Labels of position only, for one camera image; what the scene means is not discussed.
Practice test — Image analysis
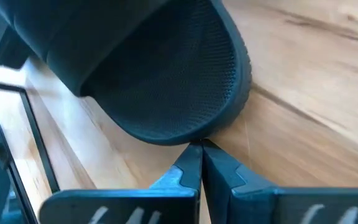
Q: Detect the black rubber slide sandal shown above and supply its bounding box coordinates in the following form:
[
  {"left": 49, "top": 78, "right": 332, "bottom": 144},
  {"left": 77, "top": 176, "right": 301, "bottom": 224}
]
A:
[{"left": 0, "top": 0, "right": 253, "bottom": 146}]

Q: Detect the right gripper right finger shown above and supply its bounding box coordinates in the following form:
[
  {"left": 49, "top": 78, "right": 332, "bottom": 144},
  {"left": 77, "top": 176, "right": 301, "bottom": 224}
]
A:
[{"left": 202, "top": 139, "right": 358, "bottom": 224}]

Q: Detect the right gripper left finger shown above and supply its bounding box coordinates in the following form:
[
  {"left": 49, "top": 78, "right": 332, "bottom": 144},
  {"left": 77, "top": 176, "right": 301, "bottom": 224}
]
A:
[{"left": 39, "top": 139, "right": 203, "bottom": 224}]

